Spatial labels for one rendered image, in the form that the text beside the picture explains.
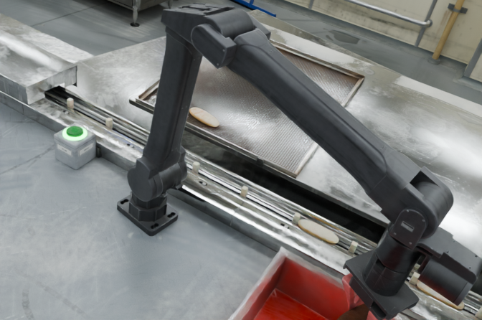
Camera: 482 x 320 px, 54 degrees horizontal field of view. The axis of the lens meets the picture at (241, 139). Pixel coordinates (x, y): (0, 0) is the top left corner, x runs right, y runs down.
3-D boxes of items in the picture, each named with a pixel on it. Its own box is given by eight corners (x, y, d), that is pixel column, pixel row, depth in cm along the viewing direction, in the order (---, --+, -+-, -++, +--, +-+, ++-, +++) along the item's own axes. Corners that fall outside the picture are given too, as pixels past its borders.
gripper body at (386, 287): (369, 256, 77) (386, 225, 72) (415, 307, 70) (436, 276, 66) (340, 269, 73) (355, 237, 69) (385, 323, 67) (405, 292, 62)
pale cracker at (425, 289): (414, 289, 98) (416, 285, 97) (417, 277, 101) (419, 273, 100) (462, 313, 95) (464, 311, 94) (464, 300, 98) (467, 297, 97)
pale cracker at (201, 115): (186, 112, 129) (186, 109, 128) (195, 106, 131) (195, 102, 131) (213, 130, 125) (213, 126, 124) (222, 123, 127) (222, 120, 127)
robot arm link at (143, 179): (201, -22, 78) (156, -14, 71) (263, 17, 73) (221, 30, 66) (160, 166, 106) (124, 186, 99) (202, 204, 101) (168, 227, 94)
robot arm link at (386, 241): (399, 206, 67) (383, 227, 63) (445, 234, 64) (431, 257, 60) (383, 239, 71) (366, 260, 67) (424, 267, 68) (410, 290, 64)
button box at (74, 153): (53, 168, 118) (50, 133, 112) (76, 153, 124) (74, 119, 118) (77, 182, 115) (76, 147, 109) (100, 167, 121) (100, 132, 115)
